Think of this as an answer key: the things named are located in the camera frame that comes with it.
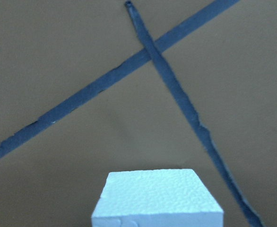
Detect light blue foam block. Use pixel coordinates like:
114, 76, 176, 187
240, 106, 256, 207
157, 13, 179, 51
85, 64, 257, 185
91, 169, 224, 227

